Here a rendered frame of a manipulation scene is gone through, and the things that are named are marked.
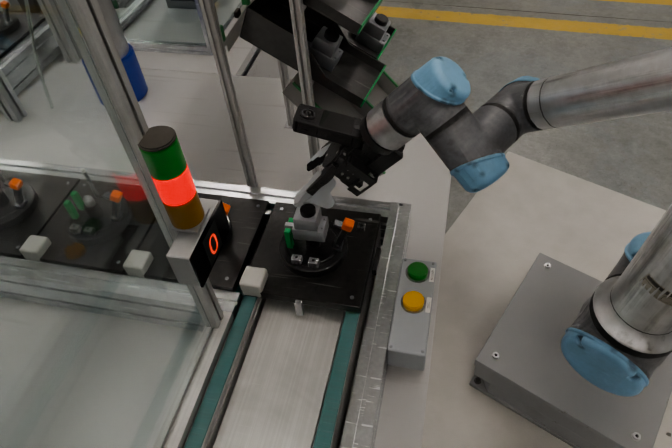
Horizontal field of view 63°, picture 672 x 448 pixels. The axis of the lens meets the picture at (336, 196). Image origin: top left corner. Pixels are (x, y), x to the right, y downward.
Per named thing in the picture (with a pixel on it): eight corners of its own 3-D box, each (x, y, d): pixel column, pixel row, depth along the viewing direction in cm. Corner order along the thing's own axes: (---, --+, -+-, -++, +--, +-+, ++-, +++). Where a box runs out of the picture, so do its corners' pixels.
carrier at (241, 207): (270, 206, 124) (261, 166, 115) (234, 294, 108) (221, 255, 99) (174, 195, 129) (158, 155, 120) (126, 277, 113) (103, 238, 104)
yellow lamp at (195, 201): (209, 207, 82) (201, 184, 79) (196, 232, 79) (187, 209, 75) (179, 203, 83) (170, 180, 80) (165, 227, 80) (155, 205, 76)
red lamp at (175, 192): (201, 183, 79) (192, 158, 75) (187, 208, 75) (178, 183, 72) (170, 179, 80) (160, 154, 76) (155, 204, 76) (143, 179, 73)
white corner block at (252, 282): (270, 279, 110) (267, 267, 107) (263, 298, 107) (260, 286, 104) (248, 276, 111) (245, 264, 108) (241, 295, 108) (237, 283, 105)
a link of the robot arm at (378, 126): (378, 117, 79) (386, 85, 85) (358, 133, 82) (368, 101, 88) (415, 147, 82) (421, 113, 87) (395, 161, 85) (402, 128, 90)
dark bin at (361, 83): (382, 73, 117) (396, 47, 111) (360, 108, 109) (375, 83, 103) (269, 6, 116) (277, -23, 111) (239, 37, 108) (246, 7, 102)
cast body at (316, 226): (329, 226, 109) (326, 201, 104) (324, 242, 106) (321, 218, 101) (289, 222, 111) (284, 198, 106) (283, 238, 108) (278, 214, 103)
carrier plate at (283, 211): (381, 220, 119) (381, 213, 118) (360, 313, 103) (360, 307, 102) (277, 207, 124) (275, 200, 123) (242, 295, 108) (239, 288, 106)
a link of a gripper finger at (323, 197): (315, 228, 95) (349, 192, 92) (288, 210, 93) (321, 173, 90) (315, 218, 98) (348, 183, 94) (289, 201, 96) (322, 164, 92)
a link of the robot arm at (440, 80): (464, 108, 73) (426, 57, 73) (408, 149, 80) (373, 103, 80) (483, 92, 79) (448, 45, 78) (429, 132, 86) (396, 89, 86)
